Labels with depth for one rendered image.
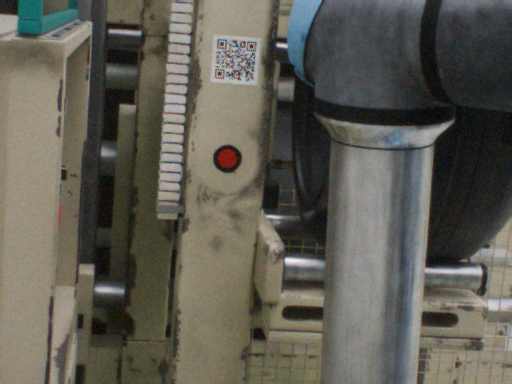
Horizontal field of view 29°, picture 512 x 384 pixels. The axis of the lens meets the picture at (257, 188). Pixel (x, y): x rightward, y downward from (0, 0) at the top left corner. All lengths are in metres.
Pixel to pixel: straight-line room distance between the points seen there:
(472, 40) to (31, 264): 0.40
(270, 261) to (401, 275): 0.71
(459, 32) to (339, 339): 0.29
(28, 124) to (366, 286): 0.31
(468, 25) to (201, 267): 0.99
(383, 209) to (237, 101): 0.81
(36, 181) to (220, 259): 0.83
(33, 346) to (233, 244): 0.79
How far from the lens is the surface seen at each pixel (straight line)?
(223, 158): 1.58
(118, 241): 2.39
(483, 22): 0.71
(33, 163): 0.82
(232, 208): 1.60
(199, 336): 1.66
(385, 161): 0.78
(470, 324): 1.64
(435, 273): 1.62
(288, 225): 1.83
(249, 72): 1.57
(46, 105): 0.82
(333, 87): 0.78
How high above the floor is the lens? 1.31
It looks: 11 degrees down
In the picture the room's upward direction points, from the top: 5 degrees clockwise
